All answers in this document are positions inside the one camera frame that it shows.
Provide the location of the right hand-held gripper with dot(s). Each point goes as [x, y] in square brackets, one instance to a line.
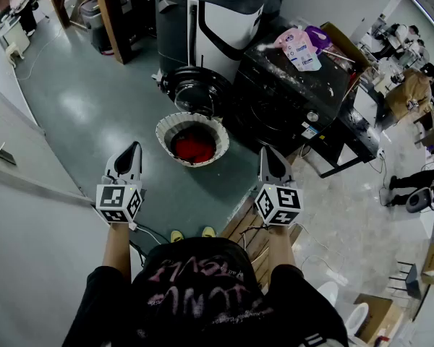
[278, 202]

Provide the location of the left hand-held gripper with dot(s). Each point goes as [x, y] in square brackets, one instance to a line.
[112, 197]

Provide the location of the white laundry basket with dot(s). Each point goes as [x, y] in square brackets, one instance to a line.
[162, 136]

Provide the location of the red clothes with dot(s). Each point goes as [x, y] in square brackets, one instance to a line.
[191, 148]

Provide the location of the black washing machine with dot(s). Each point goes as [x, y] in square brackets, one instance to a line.
[293, 85]

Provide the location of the person's left forearm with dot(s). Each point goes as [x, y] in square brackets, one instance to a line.
[115, 251]

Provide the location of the person's right forearm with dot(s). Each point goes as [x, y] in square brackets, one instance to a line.
[281, 248]

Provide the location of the large grey white machine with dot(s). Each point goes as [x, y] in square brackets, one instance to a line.
[224, 20]

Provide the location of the wooden pallet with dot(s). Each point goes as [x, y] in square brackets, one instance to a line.
[238, 230]

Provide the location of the person's left yellow shoe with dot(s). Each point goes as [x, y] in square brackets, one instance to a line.
[178, 236]

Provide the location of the person's yellow shoe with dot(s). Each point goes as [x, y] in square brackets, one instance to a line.
[208, 232]
[178, 236]

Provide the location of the person's right yellow shoe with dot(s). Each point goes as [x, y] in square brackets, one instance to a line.
[208, 232]

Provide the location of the black metal table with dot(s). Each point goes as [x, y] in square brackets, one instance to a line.
[358, 128]

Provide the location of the pink detergent pouch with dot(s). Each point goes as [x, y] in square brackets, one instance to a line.
[300, 51]

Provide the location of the thin wooden stick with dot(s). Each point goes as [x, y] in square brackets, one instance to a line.
[338, 56]

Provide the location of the white domed appliance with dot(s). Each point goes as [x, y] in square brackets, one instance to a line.
[327, 293]

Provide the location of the purple detergent pouch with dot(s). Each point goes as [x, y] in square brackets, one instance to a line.
[320, 38]

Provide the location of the open brown cardboard box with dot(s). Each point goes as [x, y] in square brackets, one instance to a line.
[343, 42]

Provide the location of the brown wooden beam structure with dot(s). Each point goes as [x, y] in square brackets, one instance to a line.
[112, 20]

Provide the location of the grey round device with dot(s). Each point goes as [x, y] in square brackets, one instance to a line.
[419, 201]

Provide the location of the grey trash bin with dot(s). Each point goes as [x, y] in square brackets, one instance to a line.
[94, 20]

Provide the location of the person's black printed shirt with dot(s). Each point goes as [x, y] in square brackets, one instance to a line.
[202, 302]

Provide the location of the white stool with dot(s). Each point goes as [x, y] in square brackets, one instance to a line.
[14, 51]

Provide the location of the white desk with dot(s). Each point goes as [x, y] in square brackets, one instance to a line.
[14, 34]

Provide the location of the black metal chair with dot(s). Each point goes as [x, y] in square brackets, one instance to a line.
[410, 280]

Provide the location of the large brown cardboard box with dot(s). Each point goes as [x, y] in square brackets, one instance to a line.
[379, 316]

